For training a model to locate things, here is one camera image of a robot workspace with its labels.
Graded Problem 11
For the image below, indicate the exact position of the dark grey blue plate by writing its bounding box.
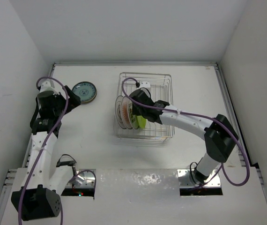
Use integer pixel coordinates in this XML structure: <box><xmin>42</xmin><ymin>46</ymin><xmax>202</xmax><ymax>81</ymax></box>
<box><xmin>72</xmin><ymin>81</ymin><xmax>97</xmax><ymax>105</ymax></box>

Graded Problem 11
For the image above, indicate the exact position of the green plate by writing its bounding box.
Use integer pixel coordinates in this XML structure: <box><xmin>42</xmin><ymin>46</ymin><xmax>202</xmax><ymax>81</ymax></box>
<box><xmin>136</xmin><ymin>116</ymin><xmax>147</xmax><ymax>129</ymax></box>

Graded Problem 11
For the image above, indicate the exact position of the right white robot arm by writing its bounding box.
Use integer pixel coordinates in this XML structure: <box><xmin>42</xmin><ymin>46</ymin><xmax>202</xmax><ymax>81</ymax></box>
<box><xmin>129</xmin><ymin>88</ymin><xmax>238</xmax><ymax>185</ymax></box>

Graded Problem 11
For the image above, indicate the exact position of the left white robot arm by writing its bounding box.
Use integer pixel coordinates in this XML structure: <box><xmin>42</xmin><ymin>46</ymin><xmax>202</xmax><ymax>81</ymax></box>
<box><xmin>11</xmin><ymin>84</ymin><xmax>81</xmax><ymax>224</ymax></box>

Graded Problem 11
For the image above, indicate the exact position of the white plate orange flower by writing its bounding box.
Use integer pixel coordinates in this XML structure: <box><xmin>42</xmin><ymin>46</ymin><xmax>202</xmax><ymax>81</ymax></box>
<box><xmin>120</xmin><ymin>96</ymin><xmax>133</xmax><ymax>129</ymax></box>

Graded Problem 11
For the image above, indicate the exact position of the white plate colourful print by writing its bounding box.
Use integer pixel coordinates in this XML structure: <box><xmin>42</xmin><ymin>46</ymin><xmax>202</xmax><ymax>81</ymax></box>
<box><xmin>127</xmin><ymin>100</ymin><xmax>139</xmax><ymax>130</ymax></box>

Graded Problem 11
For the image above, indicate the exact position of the white plate dark pattern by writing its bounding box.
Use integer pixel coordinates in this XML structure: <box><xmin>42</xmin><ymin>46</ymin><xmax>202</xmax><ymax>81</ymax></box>
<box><xmin>114</xmin><ymin>95</ymin><xmax>126</xmax><ymax>129</ymax></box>

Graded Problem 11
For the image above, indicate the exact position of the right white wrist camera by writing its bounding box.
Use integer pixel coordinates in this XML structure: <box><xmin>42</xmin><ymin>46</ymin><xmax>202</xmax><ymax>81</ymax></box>
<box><xmin>140</xmin><ymin>81</ymin><xmax>151</xmax><ymax>89</ymax></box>

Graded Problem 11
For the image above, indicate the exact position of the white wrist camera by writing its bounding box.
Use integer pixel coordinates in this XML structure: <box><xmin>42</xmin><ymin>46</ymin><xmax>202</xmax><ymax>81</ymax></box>
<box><xmin>39</xmin><ymin>79</ymin><xmax>58</xmax><ymax>94</ymax></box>
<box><xmin>140</xmin><ymin>81</ymin><xmax>151</xmax><ymax>89</ymax></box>

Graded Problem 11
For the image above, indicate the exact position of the metal wire dish rack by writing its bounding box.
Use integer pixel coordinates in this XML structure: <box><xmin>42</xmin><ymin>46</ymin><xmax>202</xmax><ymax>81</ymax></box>
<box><xmin>114</xmin><ymin>72</ymin><xmax>175</xmax><ymax>142</ymax></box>

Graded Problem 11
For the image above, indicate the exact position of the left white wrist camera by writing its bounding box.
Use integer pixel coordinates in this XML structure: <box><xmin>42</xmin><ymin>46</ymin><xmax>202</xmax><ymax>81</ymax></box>
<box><xmin>39</xmin><ymin>79</ymin><xmax>58</xmax><ymax>94</ymax></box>

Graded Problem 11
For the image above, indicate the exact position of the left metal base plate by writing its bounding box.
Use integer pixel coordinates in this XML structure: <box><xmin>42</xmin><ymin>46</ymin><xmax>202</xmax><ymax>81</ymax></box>
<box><xmin>65</xmin><ymin>169</ymin><xmax>96</xmax><ymax>189</ymax></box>

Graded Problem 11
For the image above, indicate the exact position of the metal base plate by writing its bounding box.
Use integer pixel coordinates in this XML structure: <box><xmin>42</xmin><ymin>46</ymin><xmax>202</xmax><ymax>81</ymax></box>
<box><xmin>65</xmin><ymin>169</ymin><xmax>96</xmax><ymax>189</ymax></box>
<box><xmin>177</xmin><ymin>169</ymin><xmax>222</xmax><ymax>189</ymax></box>

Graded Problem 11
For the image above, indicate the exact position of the aluminium table frame rail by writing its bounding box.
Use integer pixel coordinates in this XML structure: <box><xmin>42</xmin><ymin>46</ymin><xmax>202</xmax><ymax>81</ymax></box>
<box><xmin>0</xmin><ymin>61</ymin><xmax>264</xmax><ymax>225</ymax></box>

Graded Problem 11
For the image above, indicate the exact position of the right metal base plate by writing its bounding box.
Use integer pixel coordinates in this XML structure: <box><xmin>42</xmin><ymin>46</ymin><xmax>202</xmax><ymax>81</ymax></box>
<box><xmin>177</xmin><ymin>169</ymin><xmax>222</xmax><ymax>189</ymax></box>

